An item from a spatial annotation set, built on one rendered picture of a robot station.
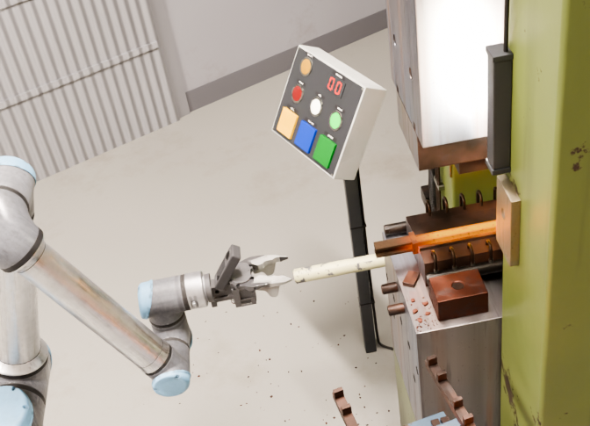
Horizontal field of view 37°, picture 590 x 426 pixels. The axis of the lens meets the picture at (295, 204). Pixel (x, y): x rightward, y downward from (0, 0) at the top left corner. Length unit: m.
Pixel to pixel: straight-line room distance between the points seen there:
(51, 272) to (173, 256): 1.94
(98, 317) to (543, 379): 0.96
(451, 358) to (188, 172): 2.39
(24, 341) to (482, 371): 1.12
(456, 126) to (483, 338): 0.56
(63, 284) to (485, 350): 1.00
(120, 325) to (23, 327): 0.29
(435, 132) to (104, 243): 2.42
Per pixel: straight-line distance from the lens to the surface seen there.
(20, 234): 1.89
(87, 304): 1.99
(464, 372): 2.23
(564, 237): 1.63
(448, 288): 2.10
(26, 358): 2.32
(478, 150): 1.98
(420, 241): 2.18
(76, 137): 4.53
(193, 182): 4.23
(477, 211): 2.31
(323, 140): 2.51
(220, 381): 3.29
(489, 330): 2.15
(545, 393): 1.93
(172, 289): 2.16
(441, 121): 1.84
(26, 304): 2.19
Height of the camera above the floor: 2.45
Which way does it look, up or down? 38 degrees down
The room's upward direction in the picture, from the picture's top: 10 degrees counter-clockwise
